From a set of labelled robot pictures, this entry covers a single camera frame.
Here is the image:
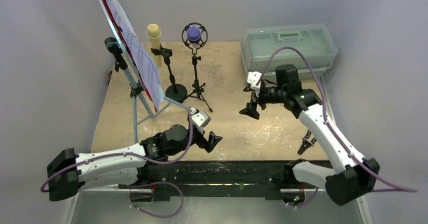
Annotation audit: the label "light blue music stand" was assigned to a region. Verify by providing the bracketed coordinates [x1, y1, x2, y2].
[98, 0, 189, 142]

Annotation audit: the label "black tripod microphone stand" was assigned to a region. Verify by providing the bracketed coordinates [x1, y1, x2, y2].
[181, 22, 213, 113]

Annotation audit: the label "purple microphone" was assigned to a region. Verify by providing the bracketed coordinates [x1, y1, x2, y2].
[187, 26, 201, 42]

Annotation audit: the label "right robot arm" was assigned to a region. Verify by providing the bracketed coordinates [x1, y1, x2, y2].
[239, 65, 380, 206]

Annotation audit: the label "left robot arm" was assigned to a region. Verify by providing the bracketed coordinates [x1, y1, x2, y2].
[40, 124, 222, 202]

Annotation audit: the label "black round-base clamp stand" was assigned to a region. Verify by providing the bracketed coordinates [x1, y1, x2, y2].
[151, 46, 188, 103]

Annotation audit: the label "black pliers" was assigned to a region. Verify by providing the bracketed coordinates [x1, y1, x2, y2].
[297, 130, 317, 155]

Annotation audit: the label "translucent green storage box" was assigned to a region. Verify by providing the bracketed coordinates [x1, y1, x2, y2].
[241, 24, 338, 81]

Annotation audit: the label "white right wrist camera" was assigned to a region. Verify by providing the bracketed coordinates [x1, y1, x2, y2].
[246, 71, 262, 91]

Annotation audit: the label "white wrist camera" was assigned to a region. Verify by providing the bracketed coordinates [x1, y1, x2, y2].
[189, 107, 211, 128]
[246, 71, 262, 91]

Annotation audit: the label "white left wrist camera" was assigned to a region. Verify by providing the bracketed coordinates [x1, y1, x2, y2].
[189, 107, 211, 128]

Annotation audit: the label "black mounting rail base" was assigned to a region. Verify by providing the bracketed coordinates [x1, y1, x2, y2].
[118, 160, 314, 202]

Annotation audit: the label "cream recorder flute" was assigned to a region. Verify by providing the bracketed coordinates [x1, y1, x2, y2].
[146, 24, 162, 68]

